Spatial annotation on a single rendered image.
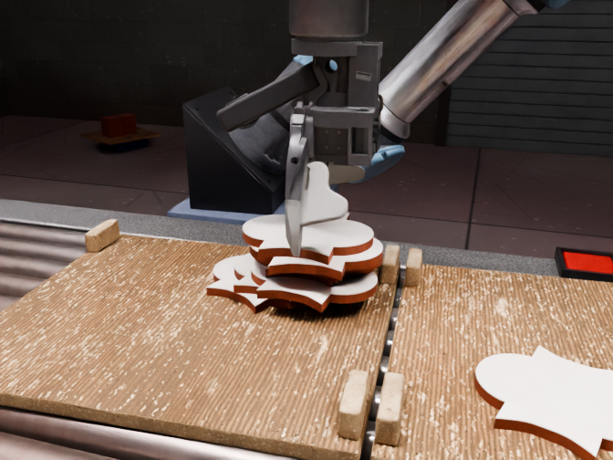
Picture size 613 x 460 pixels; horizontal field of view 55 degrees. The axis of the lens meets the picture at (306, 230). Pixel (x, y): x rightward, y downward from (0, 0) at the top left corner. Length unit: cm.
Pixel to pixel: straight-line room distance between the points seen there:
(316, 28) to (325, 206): 16
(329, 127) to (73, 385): 33
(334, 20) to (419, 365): 32
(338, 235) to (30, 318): 34
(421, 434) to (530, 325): 22
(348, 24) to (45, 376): 42
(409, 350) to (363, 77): 26
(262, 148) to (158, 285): 46
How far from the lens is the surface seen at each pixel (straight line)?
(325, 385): 54
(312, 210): 57
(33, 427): 58
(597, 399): 56
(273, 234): 63
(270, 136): 110
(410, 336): 61
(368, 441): 51
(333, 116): 57
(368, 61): 57
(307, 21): 56
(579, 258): 86
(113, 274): 76
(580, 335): 66
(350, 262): 60
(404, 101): 100
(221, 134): 111
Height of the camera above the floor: 126
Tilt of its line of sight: 22 degrees down
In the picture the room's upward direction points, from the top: straight up
